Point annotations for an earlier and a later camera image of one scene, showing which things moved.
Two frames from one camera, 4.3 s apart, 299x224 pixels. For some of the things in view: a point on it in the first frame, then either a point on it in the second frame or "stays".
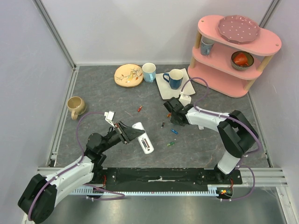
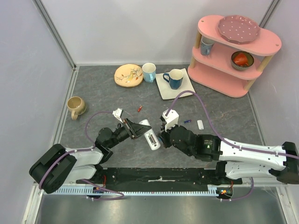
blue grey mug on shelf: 206,46 stays
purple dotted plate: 238,29 stays
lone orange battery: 139,108 stays
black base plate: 164,176 stays
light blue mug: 149,72 stays
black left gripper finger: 131,132 -> 136,127
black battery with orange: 146,143 -> 152,139
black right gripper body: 174,110 -> 167,136
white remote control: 144,140 -> 151,136
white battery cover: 200,128 stays
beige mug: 76,105 stays
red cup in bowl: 240,59 stays
